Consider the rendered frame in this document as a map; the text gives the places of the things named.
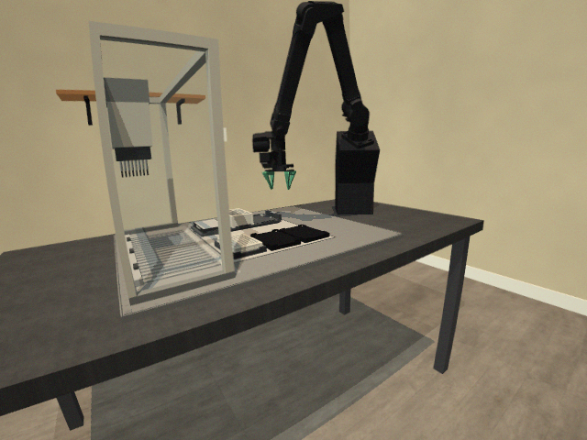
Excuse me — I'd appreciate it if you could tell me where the white well plate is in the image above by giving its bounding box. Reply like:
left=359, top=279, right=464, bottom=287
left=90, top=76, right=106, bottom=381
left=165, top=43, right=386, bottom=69
left=232, top=233, right=263, bottom=253

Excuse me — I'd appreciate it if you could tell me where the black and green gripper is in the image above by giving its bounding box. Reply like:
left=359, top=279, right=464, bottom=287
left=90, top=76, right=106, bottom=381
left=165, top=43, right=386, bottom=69
left=262, top=164, right=296, bottom=190

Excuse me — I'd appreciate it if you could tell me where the cream deep-well block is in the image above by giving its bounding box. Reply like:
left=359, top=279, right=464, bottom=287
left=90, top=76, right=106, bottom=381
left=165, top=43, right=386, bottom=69
left=229, top=208, right=254, bottom=228

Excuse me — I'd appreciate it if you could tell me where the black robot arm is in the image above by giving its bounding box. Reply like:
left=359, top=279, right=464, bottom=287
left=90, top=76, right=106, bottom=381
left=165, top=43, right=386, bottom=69
left=252, top=1, right=374, bottom=169

